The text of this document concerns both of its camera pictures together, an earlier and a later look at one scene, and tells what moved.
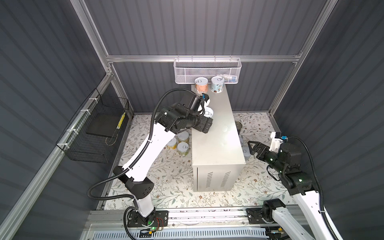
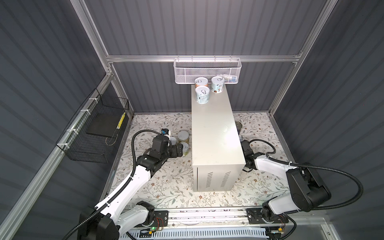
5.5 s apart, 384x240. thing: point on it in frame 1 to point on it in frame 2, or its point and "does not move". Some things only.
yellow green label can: (183, 149) does not move
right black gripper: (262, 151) to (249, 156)
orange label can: (201, 85) does not move
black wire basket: (90, 135) does not move
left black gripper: (204, 124) to (174, 154)
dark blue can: (239, 126) does not move
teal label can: (217, 84) does not move
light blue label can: (209, 112) to (202, 94)
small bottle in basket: (230, 79) does not move
